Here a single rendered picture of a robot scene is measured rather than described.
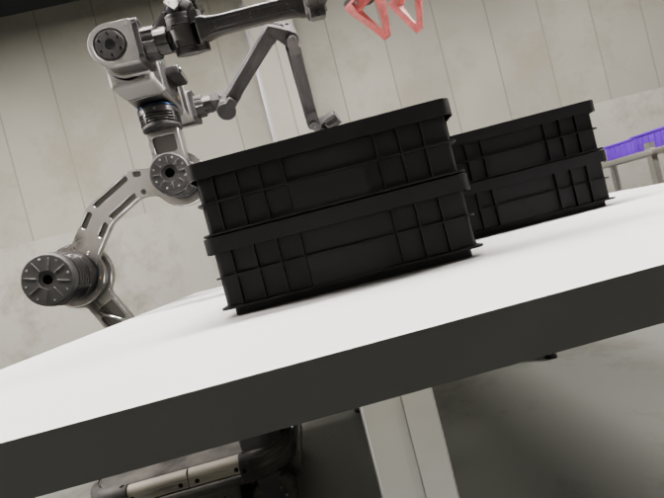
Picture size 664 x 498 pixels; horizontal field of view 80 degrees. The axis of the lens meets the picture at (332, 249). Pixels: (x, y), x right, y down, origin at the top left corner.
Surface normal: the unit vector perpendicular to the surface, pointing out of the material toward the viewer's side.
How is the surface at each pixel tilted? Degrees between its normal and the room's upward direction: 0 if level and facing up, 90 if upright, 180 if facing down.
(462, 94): 90
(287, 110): 90
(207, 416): 90
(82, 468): 90
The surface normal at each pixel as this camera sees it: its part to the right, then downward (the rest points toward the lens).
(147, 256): 0.05, 0.00
